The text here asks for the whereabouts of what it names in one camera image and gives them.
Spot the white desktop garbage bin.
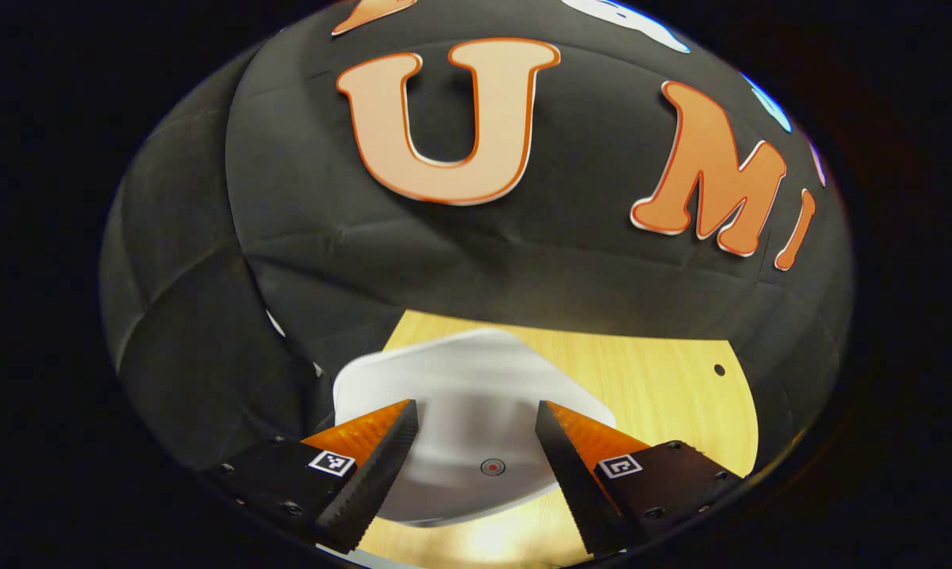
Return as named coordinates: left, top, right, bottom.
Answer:
left=332, top=327, right=619, bottom=529

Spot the black backdrop cloth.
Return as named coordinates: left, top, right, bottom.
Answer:
left=99, top=0, right=854, bottom=475

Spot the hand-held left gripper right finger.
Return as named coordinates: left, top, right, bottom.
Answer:
left=534, top=400, right=745, bottom=560

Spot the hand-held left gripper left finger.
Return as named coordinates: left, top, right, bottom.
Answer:
left=199, top=399, right=420, bottom=554

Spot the wooden desktop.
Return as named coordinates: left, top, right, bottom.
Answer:
left=349, top=310, right=761, bottom=569

